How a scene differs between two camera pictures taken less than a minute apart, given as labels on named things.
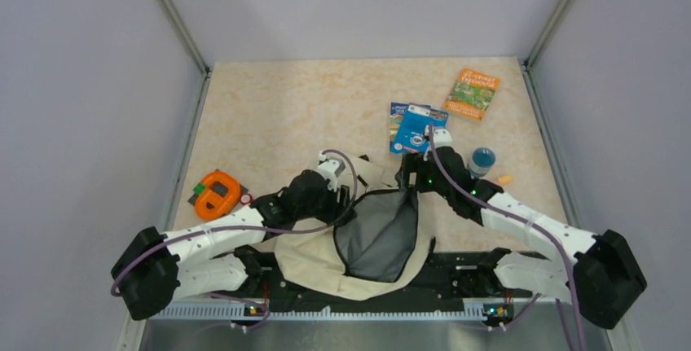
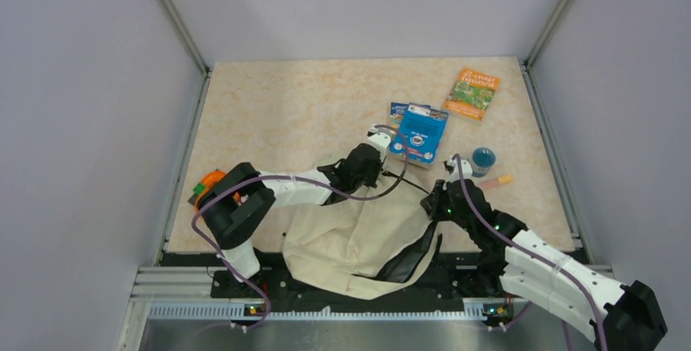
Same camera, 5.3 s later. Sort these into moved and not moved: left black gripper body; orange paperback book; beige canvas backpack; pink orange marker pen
Moved: left black gripper body
Not moved: beige canvas backpack; pink orange marker pen; orange paperback book
